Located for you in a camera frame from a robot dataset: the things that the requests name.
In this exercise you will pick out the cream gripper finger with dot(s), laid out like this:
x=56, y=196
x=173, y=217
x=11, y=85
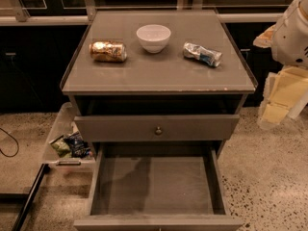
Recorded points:
x=264, y=40
x=285, y=95

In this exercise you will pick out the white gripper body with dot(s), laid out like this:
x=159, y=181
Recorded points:
x=291, y=40

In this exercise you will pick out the silver blue redbull can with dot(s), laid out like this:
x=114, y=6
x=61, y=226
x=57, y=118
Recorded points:
x=207, y=56

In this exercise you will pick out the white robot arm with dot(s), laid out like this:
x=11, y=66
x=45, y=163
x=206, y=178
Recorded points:
x=300, y=7

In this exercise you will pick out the grey drawer cabinet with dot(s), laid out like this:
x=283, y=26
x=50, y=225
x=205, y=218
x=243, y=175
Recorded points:
x=164, y=74

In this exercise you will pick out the brass drawer knob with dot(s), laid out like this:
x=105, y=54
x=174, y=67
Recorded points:
x=158, y=131

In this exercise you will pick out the gold crushed can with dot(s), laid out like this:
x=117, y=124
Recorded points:
x=108, y=51

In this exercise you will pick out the grey open lower drawer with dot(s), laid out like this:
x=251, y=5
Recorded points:
x=159, y=186

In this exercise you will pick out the grey upper drawer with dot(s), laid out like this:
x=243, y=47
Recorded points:
x=135, y=119

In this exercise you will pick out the metal window railing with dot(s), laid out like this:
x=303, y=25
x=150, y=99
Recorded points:
x=85, y=11

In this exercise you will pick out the white ceramic bowl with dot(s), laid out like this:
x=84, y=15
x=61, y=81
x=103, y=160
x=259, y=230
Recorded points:
x=153, y=37

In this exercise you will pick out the dark blue snack bag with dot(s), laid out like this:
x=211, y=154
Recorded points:
x=79, y=148

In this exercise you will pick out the clear plastic storage bin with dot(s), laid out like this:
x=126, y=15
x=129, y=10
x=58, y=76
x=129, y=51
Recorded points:
x=64, y=125

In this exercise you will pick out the green snack bag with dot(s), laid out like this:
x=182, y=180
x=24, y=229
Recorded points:
x=61, y=147

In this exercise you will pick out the black metal floor frame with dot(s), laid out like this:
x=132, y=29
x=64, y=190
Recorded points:
x=22, y=202

